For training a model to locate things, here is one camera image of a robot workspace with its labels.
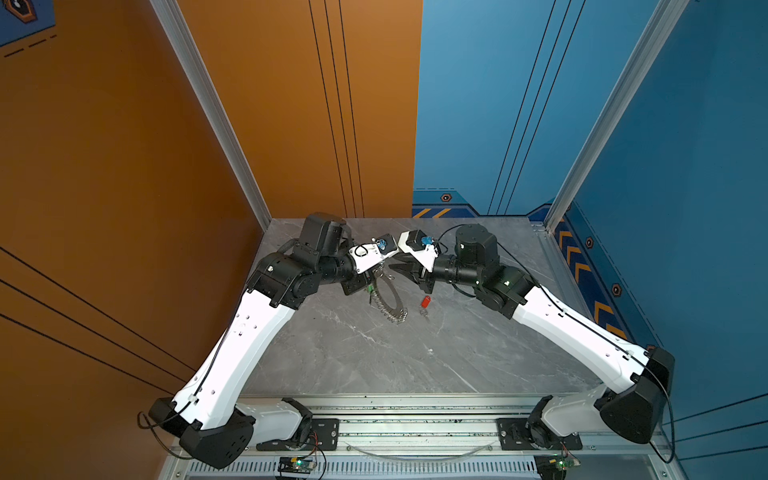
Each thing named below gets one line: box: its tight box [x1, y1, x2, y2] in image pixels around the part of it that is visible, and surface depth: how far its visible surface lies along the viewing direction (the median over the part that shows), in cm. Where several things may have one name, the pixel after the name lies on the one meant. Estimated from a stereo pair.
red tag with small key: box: [420, 295, 431, 318], surface depth 98 cm
